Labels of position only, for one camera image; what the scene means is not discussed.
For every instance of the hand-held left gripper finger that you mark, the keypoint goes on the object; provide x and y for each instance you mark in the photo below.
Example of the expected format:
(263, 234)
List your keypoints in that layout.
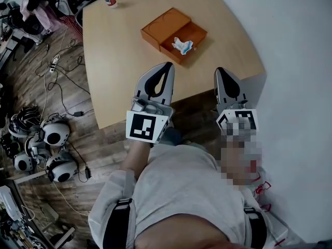
(142, 83)
(169, 87)

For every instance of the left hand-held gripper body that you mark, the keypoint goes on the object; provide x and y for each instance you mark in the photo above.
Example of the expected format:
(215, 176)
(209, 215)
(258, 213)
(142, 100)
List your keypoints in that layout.
(141, 125)

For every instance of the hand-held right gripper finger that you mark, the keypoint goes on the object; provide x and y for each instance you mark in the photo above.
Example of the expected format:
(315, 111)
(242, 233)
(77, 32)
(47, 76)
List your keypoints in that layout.
(220, 87)
(234, 87)

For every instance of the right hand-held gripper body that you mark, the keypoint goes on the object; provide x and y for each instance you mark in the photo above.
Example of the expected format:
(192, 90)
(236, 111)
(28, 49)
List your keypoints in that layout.
(243, 117)

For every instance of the white blue item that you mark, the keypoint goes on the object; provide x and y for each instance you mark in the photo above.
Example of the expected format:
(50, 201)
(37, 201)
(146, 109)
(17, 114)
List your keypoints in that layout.
(182, 46)

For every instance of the orange cardboard box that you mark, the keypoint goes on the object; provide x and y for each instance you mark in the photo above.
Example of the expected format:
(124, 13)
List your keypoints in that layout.
(166, 25)

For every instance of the person's right forearm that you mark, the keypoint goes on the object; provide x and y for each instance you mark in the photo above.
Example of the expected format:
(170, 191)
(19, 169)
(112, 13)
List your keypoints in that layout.
(237, 165)

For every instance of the person's left forearm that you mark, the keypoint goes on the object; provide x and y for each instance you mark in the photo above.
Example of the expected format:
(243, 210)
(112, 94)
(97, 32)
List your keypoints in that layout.
(136, 159)

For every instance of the black power adapter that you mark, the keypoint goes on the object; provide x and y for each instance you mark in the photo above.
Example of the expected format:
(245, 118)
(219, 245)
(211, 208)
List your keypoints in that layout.
(87, 172)
(78, 113)

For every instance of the person's grey sweatshirt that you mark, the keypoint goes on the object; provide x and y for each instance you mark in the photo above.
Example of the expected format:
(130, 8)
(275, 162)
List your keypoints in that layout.
(181, 185)

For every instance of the white round headset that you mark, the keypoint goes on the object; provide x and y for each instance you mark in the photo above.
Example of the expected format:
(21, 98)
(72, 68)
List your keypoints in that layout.
(23, 163)
(55, 133)
(36, 145)
(62, 168)

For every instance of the red plaid cloth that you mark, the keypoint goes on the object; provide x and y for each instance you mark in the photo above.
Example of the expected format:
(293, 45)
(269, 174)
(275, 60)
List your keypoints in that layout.
(72, 28)

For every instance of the white power strip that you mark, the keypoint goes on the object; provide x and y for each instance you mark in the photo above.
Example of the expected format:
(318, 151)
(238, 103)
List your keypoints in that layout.
(54, 64)

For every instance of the pink cloth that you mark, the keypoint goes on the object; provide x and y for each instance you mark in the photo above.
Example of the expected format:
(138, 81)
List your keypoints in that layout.
(42, 15)

